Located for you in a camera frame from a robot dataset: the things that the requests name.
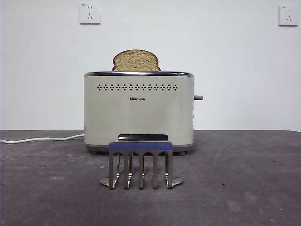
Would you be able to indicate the steel toast rack blue band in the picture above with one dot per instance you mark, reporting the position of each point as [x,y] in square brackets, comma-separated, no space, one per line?
[141,146]

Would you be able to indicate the brown seeded bread slice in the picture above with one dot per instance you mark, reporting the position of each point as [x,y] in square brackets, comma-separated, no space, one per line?
[136,61]

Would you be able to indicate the grey toaster lever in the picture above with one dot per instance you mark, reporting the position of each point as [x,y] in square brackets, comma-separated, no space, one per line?
[199,97]

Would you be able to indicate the white wall socket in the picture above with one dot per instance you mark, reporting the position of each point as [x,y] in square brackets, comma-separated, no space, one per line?
[288,16]
[89,14]

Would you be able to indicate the cream and steel toaster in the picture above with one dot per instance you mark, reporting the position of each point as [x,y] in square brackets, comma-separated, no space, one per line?
[141,115]

